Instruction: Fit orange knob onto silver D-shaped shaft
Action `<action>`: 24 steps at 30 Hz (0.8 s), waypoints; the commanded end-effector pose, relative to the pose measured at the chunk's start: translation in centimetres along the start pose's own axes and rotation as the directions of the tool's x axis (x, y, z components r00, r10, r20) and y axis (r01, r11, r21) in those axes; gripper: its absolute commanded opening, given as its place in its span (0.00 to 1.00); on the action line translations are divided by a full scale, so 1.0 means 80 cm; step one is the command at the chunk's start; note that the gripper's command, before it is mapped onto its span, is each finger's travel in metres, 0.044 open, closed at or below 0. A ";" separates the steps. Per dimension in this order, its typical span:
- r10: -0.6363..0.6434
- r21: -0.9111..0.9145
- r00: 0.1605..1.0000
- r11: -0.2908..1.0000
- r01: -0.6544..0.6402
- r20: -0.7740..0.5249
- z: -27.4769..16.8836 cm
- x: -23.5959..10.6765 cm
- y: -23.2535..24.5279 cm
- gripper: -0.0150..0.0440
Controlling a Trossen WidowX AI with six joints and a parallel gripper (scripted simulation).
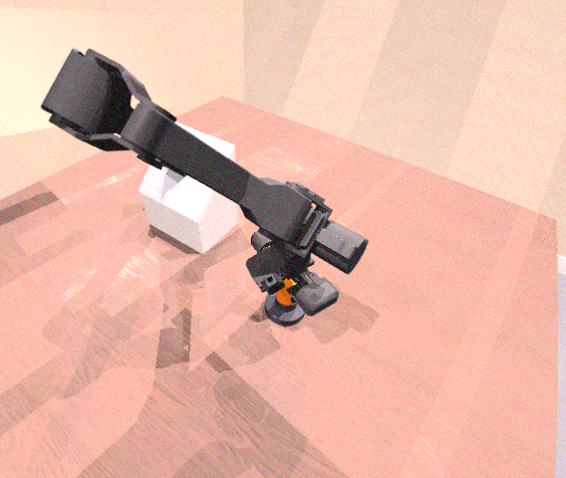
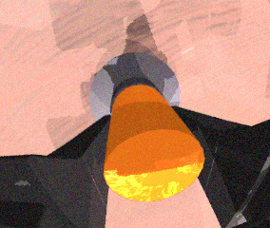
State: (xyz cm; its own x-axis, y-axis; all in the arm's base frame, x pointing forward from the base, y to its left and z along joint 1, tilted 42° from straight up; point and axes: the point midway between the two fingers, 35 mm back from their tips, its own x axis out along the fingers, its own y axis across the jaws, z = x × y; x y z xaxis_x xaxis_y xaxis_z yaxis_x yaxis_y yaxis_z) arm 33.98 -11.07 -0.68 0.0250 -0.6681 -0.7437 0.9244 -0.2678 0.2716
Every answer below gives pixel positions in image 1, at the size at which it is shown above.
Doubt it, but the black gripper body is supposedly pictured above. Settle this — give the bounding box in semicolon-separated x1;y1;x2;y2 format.
251;231;339;317

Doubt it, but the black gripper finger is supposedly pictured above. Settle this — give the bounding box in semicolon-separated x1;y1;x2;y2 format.
286;285;298;304

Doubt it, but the orange knob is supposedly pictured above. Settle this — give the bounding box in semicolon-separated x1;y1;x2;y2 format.
276;278;297;305

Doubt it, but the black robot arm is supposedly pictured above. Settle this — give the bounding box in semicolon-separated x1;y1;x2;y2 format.
40;48;369;295

